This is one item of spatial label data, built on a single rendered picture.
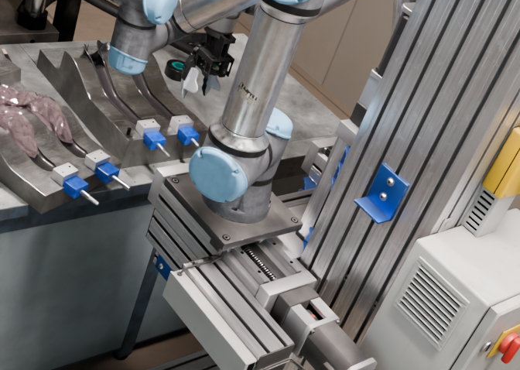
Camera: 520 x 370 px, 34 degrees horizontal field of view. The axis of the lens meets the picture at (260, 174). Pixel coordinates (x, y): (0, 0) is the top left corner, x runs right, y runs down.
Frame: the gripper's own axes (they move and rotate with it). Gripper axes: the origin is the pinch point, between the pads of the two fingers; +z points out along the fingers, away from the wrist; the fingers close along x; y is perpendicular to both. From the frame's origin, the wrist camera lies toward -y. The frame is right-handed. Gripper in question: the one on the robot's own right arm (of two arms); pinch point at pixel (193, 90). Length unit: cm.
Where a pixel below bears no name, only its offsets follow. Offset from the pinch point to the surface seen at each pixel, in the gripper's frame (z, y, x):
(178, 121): 9.2, 0.0, -1.9
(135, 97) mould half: 12.6, -16.7, -4.6
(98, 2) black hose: 9, -64, 9
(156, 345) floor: 101, 2, 16
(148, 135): 10.5, 2.5, -12.6
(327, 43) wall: 78, -139, 212
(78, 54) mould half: 7.5, -32.1, -15.2
